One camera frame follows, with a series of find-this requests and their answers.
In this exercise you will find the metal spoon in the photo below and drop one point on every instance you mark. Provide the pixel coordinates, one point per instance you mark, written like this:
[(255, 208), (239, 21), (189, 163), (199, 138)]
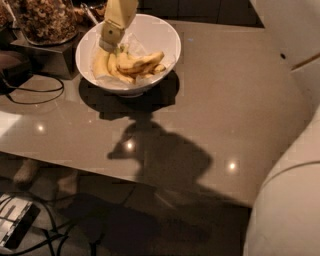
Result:
[(88, 13)]

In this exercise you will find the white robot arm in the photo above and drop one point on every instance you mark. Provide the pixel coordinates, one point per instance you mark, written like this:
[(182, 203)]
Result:
[(270, 123)]

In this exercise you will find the top right yellow banana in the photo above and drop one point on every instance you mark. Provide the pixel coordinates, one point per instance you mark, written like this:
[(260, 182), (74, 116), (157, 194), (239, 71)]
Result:
[(144, 64)]

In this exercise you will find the dark square jar stand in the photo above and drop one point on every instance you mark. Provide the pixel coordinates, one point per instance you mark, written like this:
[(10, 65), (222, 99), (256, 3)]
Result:
[(58, 61)]

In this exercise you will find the glass jar of granola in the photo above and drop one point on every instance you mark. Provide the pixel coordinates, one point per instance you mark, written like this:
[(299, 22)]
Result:
[(45, 22)]

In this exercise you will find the small lower right banana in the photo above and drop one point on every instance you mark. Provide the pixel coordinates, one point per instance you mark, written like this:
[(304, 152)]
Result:
[(156, 70)]

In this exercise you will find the left yellow banana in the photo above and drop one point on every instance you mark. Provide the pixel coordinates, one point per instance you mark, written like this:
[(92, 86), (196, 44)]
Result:
[(100, 64)]

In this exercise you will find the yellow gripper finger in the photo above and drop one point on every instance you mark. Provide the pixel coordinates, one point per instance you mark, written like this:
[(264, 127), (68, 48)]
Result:
[(118, 16)]

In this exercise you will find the yellow banana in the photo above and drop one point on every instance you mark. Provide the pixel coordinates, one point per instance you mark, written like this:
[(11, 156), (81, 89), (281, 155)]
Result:
[(100, 64), (144, 64), (115, 68)]

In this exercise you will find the white ceramic bowl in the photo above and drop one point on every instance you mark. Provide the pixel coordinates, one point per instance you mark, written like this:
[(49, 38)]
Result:
[(150, 30)]

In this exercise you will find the small glass jar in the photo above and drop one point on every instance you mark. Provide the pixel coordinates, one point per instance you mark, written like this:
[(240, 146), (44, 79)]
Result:
[(97, 7)]

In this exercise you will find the middle yellow banana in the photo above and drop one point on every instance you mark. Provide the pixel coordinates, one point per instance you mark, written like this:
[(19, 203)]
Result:
[(115, 68)]

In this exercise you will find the silver electronics box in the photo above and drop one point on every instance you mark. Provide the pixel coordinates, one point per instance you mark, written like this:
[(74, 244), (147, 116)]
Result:
[(16, 217)]

